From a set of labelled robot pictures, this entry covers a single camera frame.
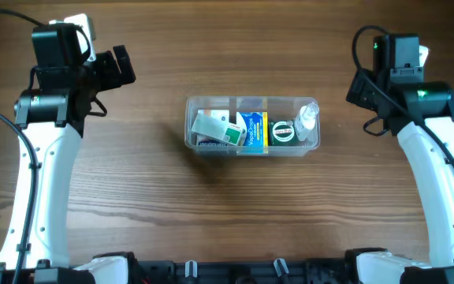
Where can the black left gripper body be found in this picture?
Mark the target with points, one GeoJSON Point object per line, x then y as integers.
{"type": "Point", "coordinates": [109, 67]}

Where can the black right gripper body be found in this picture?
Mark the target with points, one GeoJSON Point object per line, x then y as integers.
{"type": "Point", "coordinates": [357, 92]}

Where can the clear plastic bottle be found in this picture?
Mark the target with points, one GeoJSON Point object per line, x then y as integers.
{"type": "Point", "coordinates": [305, 120]}

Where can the white Panadol box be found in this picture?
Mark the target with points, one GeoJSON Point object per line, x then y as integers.
{"type": "Point", "coordinates": [215, 128]}

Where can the green Zam-Buk ointment box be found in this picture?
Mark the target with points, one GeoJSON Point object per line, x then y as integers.
{"type": "Point", "coordinates": [282, 133]}

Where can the white Hansaplast box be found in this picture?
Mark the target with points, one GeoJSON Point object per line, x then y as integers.
{"type": "Point", "coordinates": [223, 115]}

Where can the blue VapoDrops box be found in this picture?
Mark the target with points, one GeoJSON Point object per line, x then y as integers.
{"type": "Point", "coordinates": [256, 139]}

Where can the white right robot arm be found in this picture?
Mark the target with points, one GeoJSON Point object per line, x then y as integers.
{"type": "Point", "coordinates": [420, 115]}

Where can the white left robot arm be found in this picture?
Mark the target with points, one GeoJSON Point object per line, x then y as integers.
{"type": "Point", "coordinates": [51, 112]}

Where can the clear plastic container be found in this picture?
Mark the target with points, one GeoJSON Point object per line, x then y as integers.
{"type": "Point", "coordinates": [210, 126]}

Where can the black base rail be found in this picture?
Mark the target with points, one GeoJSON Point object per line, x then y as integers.
{"type": "Point", "coordinates": [335, 270]}

